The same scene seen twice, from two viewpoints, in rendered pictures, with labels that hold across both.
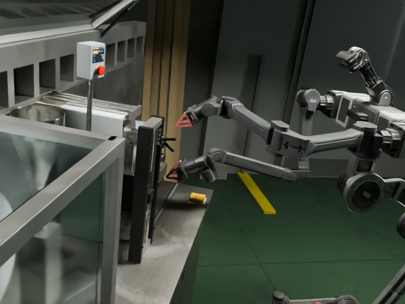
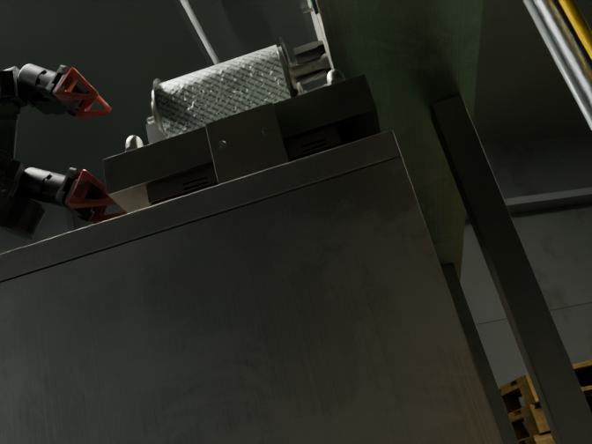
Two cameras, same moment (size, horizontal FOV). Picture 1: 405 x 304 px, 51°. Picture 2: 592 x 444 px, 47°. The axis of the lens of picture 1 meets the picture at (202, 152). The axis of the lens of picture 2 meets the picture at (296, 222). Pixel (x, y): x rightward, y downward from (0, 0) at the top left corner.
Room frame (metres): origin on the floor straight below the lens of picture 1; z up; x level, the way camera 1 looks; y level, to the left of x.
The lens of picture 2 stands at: (2.89, 0.39, 0.49)
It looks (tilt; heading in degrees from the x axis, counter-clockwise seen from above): 24 degrees up; 178
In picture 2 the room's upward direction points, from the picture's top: 15 degrees counter-clockwise
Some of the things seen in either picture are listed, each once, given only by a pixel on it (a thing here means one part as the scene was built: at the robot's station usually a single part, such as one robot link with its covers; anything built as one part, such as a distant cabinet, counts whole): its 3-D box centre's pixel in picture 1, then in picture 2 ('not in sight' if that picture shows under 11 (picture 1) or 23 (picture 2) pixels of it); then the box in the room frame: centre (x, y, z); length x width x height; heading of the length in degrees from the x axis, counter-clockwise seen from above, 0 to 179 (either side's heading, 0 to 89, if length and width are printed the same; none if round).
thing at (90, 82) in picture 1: (89, 109); not in sight; (1.25, 0.36, 1.51); 0.02 x 0.02 x 0.20
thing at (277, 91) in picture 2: not in sight; (233, 141); (1.86, 0.36, 1.11); 0.23 x 0.01 x 0.18; 82
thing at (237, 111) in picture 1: (252, 121); (3, 140); (1.55, -0.17, 1.45); 0.43 x 0.06 x 0.11; 26
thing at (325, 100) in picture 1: (324, 103); not in sight; (2.04, -0.56, 1.45); 0.09 x 0.08 x 0.12; 16
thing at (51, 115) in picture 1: (38, 123); not in sight; (1.09, 0.45, 1.50); 0.14 x 0.14 x 0.06
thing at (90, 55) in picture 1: (93, 60); not in sight; (1.24, 0.35, 1.66); 0.07 x 0.07 x 0.10; 70
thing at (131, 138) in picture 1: (136, 136); not in sight; (1.53, 0.26, 1.34); 0.06 x 0.06 x 0.06; 82
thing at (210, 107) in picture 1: (218, 108); (34, 96); (1.69, -0.04, 1.45); 0.12 x 0.12 x 0.09; 81
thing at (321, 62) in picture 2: not in sight; (311, 69); (1.83, 0.54, 1.25); 0.07 x 0.04 x 0.04; 82
